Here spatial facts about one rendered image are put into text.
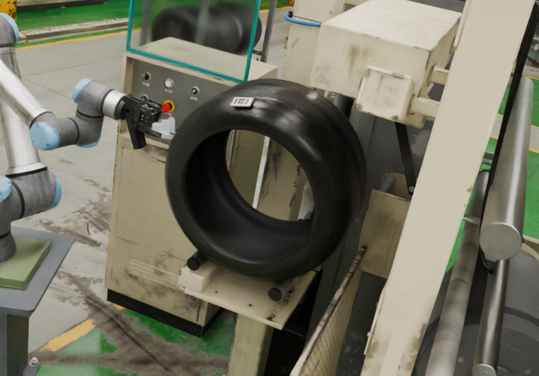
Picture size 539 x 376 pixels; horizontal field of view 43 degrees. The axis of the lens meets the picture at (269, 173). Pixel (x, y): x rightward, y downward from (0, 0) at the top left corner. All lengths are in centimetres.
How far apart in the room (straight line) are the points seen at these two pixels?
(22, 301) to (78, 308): 98
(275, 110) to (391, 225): 59
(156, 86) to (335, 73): 151
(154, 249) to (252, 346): 73
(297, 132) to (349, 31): 45
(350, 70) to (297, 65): 71
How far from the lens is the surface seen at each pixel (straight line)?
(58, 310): 342
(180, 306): 324
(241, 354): 275
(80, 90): 224
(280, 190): 235
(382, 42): 147
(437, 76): 155
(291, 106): 188
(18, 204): 256
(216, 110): 193
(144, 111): 215
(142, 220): 312
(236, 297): 221
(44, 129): 219
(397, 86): 139
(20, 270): 255
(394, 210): 218
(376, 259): 227
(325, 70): 151
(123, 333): 329
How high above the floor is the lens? 207
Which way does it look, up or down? 24 degrees down
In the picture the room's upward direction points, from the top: 11 degrees clockwise
